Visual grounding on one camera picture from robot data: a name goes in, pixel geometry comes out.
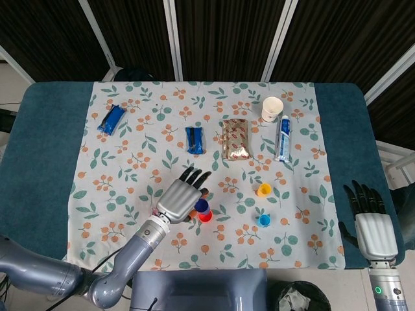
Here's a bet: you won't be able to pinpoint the teal table cover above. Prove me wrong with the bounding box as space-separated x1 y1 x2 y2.
0 81 406 270

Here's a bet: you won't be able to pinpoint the black trash bin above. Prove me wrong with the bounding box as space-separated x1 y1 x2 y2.
269 280 332 311

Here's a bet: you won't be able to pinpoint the dark bag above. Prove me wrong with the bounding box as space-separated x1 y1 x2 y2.
113 67 156 82

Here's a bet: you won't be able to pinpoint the black device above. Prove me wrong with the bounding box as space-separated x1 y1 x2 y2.
0 108 18 133

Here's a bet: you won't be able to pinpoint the blue-grey robot torso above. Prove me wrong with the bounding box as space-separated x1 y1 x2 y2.
130 269 269 311

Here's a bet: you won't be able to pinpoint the floral print tablecloth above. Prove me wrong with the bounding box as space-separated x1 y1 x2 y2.
58 80 345 272

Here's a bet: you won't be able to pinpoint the white metal frame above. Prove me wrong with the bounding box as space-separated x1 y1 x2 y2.
375 139 415 190

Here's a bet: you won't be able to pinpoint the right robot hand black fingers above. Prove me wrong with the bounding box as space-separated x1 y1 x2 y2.
338 180 399 260

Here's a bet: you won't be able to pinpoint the short blue snack packet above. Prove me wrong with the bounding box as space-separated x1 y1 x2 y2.
185 126 206 155

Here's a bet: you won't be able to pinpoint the white blue toothpaste tube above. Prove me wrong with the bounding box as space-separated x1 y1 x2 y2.
274 115 292 163

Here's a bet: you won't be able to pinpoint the gold foil snack package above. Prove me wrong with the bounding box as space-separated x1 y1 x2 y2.
221 119 252 161

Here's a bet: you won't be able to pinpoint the long blue snack packet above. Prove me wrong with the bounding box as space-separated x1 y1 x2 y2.
97 104 126 135

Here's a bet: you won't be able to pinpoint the white paper cup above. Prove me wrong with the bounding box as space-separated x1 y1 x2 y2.
261 96 285 123

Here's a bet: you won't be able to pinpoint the dark folding screen white frame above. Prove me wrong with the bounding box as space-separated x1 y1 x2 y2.
0 0 415 153

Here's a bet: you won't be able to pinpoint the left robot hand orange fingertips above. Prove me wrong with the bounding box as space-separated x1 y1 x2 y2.
156 167 213 225

